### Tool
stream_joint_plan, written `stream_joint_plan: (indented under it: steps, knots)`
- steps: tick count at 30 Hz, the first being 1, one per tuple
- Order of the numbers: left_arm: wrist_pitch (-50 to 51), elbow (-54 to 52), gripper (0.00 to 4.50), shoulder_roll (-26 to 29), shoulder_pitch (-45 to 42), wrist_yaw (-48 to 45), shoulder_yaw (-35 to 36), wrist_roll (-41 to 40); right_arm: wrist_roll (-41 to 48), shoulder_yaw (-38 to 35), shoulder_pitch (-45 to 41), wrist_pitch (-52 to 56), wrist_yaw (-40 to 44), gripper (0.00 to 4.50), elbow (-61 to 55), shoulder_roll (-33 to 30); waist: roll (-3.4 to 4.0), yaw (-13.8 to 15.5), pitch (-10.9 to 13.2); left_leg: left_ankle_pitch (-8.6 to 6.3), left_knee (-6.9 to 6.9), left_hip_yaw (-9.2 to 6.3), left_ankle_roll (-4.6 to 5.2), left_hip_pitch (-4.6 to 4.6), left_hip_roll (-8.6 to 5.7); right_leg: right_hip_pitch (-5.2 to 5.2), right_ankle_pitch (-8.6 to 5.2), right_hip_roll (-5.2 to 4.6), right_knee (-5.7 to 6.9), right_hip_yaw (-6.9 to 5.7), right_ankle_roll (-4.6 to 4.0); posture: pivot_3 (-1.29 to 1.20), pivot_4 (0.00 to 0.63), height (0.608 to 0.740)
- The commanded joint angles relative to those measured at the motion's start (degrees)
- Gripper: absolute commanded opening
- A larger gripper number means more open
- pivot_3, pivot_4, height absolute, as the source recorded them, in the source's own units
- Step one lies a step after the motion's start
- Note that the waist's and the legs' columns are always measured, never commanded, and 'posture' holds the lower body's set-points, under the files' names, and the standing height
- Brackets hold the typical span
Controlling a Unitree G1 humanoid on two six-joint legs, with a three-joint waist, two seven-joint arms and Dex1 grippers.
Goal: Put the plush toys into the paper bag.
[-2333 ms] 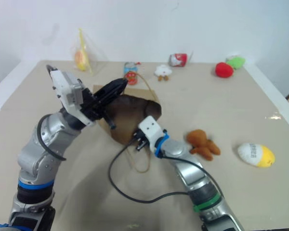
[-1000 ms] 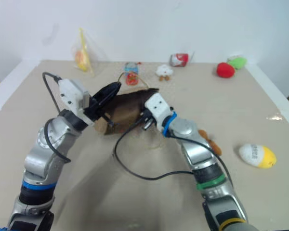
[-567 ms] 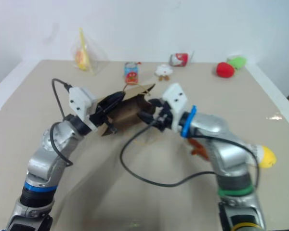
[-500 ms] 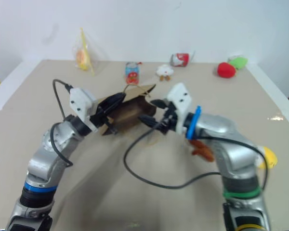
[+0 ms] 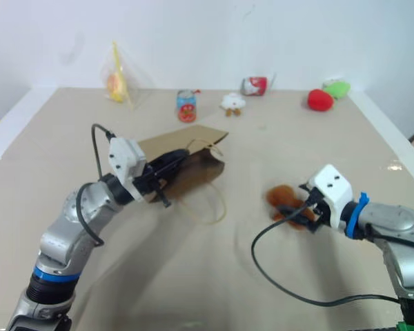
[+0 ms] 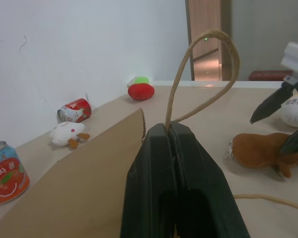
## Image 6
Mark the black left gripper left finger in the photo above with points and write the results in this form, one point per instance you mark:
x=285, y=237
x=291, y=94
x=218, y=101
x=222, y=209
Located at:
x=149, y=173

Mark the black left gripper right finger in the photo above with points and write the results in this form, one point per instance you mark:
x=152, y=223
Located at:
x=201, y=178

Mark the white plush with black text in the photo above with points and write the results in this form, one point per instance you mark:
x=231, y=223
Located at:
x=294, y=112

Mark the red and green plush toy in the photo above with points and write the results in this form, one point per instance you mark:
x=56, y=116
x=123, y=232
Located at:
x=140, y=91

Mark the dark red bench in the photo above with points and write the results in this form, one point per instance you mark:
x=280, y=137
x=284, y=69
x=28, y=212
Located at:
x=270, y=75

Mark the red and white drink can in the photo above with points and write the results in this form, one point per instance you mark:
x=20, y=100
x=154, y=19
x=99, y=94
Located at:
x=75, y=110

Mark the white plush with orange feet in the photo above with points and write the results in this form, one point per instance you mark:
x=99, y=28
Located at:
x=64, y=132

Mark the orange fruit drink can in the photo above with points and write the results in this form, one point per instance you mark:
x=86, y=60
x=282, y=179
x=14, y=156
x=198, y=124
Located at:
x=6, y=173

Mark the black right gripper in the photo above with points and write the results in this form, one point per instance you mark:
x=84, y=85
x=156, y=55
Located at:
x=296, y=83

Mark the brown plush animal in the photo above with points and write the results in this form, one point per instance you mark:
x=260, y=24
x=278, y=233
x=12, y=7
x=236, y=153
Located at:
x=258, y=150

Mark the wooden door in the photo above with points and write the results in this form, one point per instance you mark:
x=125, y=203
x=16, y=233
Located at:
x=204, y=39

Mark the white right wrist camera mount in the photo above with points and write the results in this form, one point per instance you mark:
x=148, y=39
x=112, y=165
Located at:
x=294, y=57

